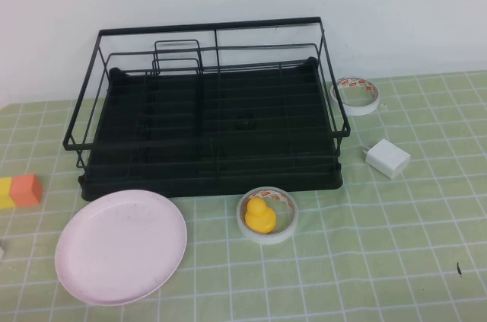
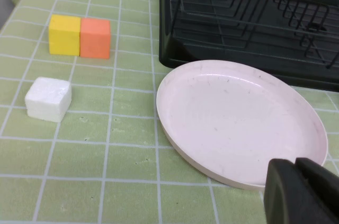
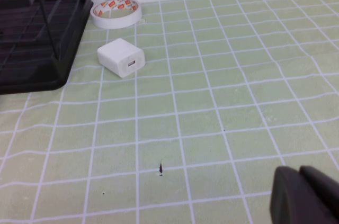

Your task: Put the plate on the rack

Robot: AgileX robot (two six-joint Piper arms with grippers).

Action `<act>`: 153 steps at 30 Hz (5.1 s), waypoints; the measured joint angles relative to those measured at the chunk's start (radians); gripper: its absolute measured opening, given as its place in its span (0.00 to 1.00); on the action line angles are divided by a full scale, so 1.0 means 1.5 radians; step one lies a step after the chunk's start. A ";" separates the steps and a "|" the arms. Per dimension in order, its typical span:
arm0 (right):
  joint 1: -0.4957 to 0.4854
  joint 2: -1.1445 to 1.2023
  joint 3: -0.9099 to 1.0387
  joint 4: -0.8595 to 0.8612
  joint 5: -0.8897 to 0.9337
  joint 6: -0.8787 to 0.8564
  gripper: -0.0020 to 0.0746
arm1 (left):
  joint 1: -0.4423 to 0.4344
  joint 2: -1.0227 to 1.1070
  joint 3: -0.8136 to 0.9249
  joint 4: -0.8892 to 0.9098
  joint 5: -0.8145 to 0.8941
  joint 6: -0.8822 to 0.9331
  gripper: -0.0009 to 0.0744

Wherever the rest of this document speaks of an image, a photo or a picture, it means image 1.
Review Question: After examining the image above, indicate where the orange cube block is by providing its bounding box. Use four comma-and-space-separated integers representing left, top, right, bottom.
9, 174, 43, 208

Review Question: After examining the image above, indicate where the pink round plate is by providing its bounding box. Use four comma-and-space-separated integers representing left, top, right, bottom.
54, 190, 188, 297

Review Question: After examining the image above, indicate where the white tape roll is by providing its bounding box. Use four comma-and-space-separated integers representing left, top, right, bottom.
329, 75, 383, 116
236, 186, 300, 247

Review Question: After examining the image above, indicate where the white USB wall charger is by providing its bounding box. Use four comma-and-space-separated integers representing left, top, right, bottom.
361, 138, 412, 180

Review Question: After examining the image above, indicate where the black wire dish rack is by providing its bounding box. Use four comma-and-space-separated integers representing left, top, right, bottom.
78, 56, 345, 202
62, 16, 351, 182

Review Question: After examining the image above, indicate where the green grid tablecloth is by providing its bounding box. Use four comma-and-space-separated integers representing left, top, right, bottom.
0, 72, 487, 322

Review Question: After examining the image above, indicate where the yellow rubber duck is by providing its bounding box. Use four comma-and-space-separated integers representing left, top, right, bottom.
244, 199, 278, 234

